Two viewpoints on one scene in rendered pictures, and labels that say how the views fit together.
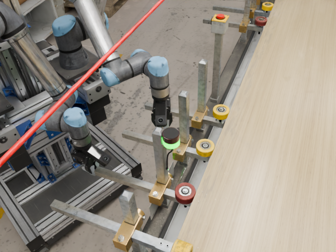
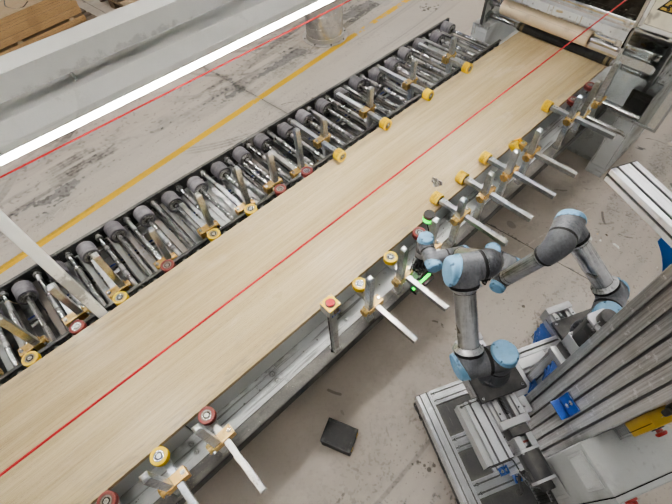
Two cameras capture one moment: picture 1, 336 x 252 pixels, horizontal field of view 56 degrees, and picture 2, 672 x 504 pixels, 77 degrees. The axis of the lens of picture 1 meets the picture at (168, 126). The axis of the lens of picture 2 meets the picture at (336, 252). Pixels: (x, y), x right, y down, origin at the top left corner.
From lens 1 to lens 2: 2.49 m
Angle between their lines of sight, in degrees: 79
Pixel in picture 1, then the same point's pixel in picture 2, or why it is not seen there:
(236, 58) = (264, 409)
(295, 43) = (221, 341)
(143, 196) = (417, 388)
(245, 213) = (391, 210)
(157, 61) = (426, 235)
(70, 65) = not seen: hidden behind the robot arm
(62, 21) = (506, 349)
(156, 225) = not seen: hidden behind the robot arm
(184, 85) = not seen: outside the picture
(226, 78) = (302, 376)
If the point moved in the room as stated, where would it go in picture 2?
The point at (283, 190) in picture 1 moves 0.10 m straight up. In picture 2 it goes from (361, 213) to (361, 202)
